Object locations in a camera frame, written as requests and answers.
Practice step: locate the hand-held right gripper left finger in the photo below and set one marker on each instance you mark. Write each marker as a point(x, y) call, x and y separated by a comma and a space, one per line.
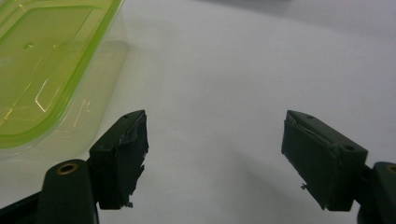
point(115, 161)

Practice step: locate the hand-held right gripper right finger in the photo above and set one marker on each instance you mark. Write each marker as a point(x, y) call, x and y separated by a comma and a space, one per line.
point(323, 161)

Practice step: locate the green plastic container lid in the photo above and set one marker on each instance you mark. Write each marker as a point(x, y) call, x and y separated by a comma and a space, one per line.
point(40, 68)

